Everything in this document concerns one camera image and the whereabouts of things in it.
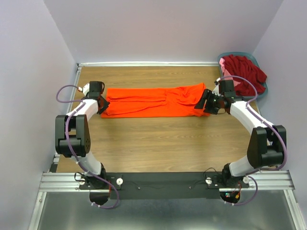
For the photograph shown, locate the orange t-shirt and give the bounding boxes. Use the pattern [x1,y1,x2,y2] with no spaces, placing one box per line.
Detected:
[101,83,210,118]

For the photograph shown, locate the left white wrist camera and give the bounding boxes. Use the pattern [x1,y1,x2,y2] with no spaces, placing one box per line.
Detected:
[77,83,90,96]

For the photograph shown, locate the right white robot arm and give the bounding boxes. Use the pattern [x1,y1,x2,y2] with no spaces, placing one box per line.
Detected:
[194,77,287,188]

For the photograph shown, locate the pink t-shirt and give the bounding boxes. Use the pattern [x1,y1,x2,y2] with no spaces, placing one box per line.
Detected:
[219,57,240,86]

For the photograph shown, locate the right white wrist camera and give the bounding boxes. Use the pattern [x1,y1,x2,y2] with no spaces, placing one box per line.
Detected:
[213,78,221,95]

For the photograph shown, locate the grey-blue plastic basket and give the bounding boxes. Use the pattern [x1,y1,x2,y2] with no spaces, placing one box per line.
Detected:
[217,52,268,98]

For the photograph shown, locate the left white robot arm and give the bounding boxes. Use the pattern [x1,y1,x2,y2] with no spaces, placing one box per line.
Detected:
[55,81,111,189]

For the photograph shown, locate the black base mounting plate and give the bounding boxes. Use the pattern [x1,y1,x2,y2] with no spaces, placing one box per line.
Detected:
[74,171,249,200]

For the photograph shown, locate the dark red t-shirt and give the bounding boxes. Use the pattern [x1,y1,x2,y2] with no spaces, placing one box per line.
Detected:
[223,54,267,96]

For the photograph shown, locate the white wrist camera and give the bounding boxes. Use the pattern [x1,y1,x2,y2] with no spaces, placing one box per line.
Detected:
[213,78,221,95]
[77,83,90,96]

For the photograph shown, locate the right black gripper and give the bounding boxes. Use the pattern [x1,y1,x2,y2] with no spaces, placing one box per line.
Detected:
[193,89,224,115]

